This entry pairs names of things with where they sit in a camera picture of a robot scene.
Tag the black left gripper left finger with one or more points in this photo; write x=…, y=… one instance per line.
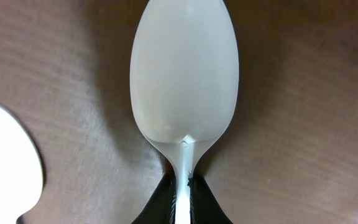
x=160, y=209

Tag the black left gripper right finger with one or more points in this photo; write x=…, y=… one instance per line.
x=204, y=208

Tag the white plastic spoon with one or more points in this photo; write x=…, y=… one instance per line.
x=21, y=171
x=184, y=81

